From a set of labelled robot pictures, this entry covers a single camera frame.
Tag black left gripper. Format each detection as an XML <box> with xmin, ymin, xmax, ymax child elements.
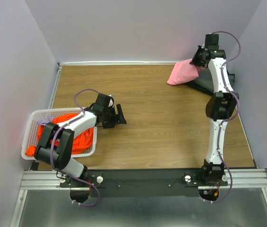
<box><xmin>103</xmin><ymin>104</ymin><xmax>127</xmax><ymax>129</ymax></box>

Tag pink t shirt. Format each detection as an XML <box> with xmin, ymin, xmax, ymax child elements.
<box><xmin>167</xmin><ymin>59</ymin><xmax>205</xmax><ymax>86</ymax></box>

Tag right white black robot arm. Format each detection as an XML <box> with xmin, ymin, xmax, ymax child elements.
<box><xmin>190</xmin><ymin>32</ymin><xmax>239</xmax><ymax>185</ymax></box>

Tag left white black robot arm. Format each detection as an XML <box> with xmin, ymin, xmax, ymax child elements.
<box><xmin>34</xmin><ymin>93</ymin><xmax>127</xmax><ymax>187</ymax></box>

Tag folded black t shirt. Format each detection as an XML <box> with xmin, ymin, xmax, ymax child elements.
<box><xmin>185</xmin><ymin>70</ymin><xmax>236</xmax><ymax>96</ymax></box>

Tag folded grey t shirt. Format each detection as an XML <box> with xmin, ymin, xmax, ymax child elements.
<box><xmin>191</xmin><ymin>70</ymin><xmax>235</xmax><ymax>94</ymax></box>

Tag orange t shirt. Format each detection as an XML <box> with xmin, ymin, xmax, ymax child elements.
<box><xmin>25</xmin><ymin>113</ymin><xmax>94</xmax><ymax>157</ymax></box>

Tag purple cloth in basket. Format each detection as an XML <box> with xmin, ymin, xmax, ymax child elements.
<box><xmin>38</xmin><ymin>117</ymin><xmax>54</xmax><ymax>126</ymax></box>

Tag white plastic laundry basket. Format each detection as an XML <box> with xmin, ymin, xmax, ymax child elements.
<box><xmin>21</xmin><ymin>107</ymin><xmax>97</xmax><ymax>160</ymax></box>

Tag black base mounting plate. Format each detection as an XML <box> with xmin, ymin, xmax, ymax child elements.
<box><xmin>60</xmin><ymin>167</ymin><xmax>229</xmax><ymax>202</ymax></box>

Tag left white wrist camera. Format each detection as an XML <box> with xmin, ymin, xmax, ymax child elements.
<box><xmin>108</xmin><ymin>95</ymin><xmax>114</xmax><ymax>107</ymax></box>

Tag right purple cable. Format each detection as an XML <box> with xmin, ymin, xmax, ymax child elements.
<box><xmin>203</xmin><ymin>31</ymin><xmax>242</xmax><ymax>204</ymax></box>

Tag aluminium table edge rail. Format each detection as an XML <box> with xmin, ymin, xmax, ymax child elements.
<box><xmin>48</xmin><ymin>60</ymin><xmax>227</xmax><ymax>109</ymax></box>

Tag front aluminium frame rail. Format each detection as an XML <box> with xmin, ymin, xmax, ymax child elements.
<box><xmin>20</xmin><ymin>169</ymin><xmax>267</xmax><ymax>190</ymax></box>

